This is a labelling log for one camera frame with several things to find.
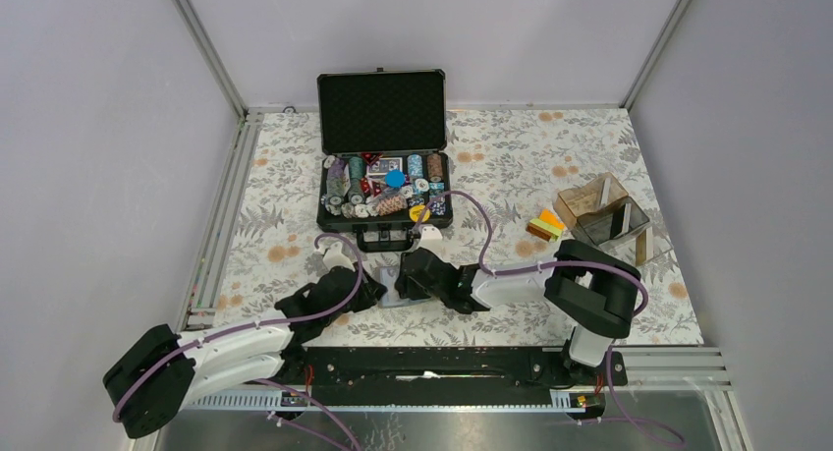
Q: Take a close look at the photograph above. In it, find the beige card holder wallet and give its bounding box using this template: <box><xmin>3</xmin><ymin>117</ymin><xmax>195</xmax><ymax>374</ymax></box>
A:
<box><xmin>378</xmin><ymin>266</ymin><xmax>426</xmax><ymax>309</ymax></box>

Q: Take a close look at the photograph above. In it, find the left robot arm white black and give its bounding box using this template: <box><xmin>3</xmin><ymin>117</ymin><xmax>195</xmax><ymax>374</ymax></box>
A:
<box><xmin>102</xmin><ymin>266</ymin><xmax>387</xmax><ymax>438</ymax></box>

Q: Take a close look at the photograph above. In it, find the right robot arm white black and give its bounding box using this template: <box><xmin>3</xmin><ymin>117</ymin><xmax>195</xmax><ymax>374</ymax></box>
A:
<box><xmin>394</xmin><ymin>240</ymin><xmax>647</xmax><ymax>384</ymax></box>

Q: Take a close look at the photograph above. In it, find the playing card deck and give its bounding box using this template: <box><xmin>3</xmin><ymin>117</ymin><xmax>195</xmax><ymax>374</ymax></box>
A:
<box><xmin>366</xmin><ymin>157</ymin><xmax>403</xmax><ymax>178</ymax></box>

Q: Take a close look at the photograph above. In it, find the clear acrylic card box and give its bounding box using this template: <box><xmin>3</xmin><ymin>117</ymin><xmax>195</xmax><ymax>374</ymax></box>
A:
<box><xmin>553</xmin><ymin>172</ymin><xmax>672</xmax><ymax>266</ymax></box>

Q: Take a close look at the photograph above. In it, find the yellow round dealer chip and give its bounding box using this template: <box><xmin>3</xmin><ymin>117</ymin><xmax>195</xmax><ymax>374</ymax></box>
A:
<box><xmin>409</xmin><ymin>204</ymin><xmax>431</xmax><ymax>223</ymax></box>

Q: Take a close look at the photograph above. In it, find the blue round chip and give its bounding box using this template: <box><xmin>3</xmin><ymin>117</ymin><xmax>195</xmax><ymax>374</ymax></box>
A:
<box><xmin>384</xmin><ymin>169</ymin><xmax>407</xmax><ymax>188</ymax></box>

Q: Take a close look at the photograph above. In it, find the black poker chip case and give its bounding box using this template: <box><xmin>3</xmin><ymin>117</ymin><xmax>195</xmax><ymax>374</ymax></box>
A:
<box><xmin>316</xmin><ymin>69</ymin><xmax>453</xmax><ymax>253</ymax></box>

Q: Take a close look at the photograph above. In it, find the orange yellow sticky note stack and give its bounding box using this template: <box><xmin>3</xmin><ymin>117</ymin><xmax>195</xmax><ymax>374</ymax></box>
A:
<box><xmin>526</xmin><ymin>209</ymin><xmax>566</xmax><ymax>243</ymax></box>

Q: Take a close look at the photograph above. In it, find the floral patterned table mat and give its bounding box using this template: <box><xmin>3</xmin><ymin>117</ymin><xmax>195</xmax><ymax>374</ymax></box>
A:
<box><xmin>214</xmin><ymin>109</ymin><xmax>703</xmax><ymax>346</ymax></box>

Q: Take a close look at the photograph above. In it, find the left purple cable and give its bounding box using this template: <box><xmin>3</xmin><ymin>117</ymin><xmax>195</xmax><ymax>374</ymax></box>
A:
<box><xmin>111</xmin><ymin>233</ymin><xmax>365</xmax><ymax>451</ymax></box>

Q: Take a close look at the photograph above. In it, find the purple cable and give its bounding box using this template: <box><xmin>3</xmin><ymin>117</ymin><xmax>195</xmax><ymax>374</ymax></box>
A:
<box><xmin>412</xmin><ymin>190</ymin><xmax>686</xmax><ymax>449</ymax></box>
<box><xmin>111</xmin><ymin>233</ymin><xmax>365</xmax><ymax>451</ymax></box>

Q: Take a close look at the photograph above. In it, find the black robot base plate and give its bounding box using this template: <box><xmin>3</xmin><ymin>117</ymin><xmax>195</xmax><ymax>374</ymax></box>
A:
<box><xmin>271</xmin><ymin>346</ymin><xmax>629</xmax><ymax>407</ymax></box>

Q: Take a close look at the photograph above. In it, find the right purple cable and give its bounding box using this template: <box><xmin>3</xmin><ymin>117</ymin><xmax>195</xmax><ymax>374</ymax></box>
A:
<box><xmin>412</xmin><ymin>190</ymin><xmax>686</xmax><ymax>449</ymax></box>

